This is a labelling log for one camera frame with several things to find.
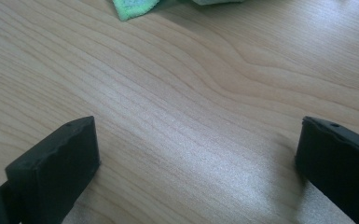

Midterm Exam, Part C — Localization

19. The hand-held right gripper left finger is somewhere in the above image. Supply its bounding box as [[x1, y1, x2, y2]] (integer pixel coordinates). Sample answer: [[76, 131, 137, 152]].
[[5, 116, 102, 224]]

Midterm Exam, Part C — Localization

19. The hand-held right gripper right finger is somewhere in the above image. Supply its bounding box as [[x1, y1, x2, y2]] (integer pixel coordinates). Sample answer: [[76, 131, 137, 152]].
[[294, 116, 359, 224]]

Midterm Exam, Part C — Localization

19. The green microfibre towel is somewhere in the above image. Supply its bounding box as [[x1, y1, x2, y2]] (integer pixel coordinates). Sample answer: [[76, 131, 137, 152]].
[[111, 0, 246, 22]]

